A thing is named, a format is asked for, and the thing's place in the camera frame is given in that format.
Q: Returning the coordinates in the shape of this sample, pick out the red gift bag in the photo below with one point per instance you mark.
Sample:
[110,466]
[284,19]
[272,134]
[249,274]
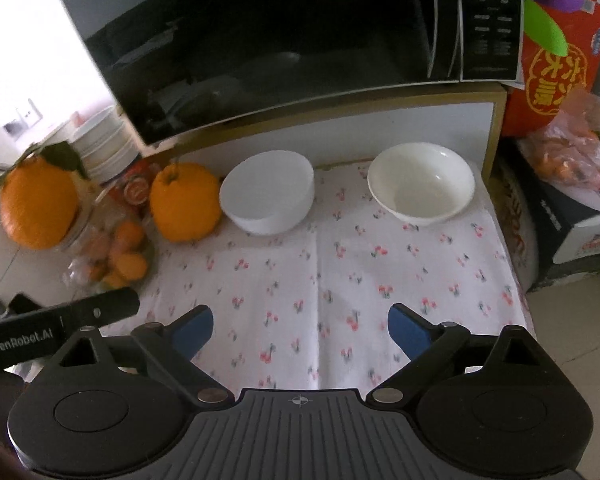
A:
[550,90]

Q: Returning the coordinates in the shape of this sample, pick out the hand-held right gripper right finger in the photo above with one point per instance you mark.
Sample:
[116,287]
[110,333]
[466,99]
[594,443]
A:
[407,332]

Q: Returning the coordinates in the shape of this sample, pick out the white wall socket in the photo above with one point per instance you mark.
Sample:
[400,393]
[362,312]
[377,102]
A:
[22,117]

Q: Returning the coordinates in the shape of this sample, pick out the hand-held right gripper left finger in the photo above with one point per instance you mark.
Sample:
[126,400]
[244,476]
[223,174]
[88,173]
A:
[195,332]

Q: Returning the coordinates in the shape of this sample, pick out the red printed can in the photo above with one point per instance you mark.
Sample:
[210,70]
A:
[137,190]

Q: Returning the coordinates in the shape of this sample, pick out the straight-sided white bowl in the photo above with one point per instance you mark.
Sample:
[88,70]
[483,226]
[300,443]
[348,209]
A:
[265,195]

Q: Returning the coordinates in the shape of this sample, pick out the plastic bag of oranges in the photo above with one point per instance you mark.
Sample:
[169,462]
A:
[575,155]

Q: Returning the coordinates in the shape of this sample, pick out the bag of small tangerines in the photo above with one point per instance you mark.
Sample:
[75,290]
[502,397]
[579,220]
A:
[120,255]

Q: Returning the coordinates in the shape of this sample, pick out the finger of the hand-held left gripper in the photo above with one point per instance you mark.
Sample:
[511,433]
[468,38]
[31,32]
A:
[30,337]

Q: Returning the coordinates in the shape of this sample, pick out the stack of white dishes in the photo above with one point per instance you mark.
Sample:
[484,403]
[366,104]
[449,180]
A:
[105,150]

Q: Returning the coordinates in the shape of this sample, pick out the black and white cardboard box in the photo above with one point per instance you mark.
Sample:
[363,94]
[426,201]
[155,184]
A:
[570,230]

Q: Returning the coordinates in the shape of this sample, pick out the black microwave oven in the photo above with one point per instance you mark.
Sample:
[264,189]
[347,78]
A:
[280,35]

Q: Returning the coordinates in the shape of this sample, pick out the cherry print tablecloth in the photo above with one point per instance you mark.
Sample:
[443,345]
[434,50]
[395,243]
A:
[330,270]

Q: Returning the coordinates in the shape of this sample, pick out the flared white bowl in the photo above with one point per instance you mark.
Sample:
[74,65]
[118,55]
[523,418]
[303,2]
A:
[420,185]

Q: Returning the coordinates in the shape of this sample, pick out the large orange with leaves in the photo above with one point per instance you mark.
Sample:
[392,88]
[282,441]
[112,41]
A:
[37,205]

